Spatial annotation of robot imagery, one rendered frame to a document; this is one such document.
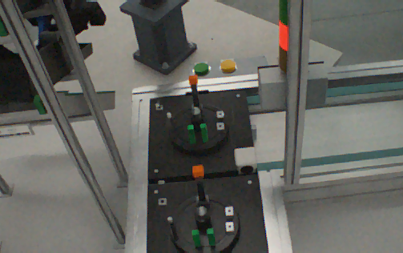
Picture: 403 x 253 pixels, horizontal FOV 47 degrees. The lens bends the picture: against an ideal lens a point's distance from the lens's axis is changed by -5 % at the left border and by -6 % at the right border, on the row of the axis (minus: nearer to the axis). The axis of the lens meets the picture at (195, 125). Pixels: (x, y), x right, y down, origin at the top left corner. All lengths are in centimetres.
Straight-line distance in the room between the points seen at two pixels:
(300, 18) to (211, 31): 86
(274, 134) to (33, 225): 63
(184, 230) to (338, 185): 36
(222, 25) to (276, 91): 75
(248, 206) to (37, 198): 55
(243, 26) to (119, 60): 41
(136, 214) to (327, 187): 42
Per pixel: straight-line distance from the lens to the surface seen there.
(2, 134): 84
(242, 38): 154
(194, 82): 111
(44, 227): 122
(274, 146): 117
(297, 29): 74
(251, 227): 99
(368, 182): 111
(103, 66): 154
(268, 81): 85
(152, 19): 133
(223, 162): 108
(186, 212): 99
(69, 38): 89
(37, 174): 132
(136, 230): 104
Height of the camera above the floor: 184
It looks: 49 degrees down
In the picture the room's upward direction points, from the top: 10 degrees counter-clockwise
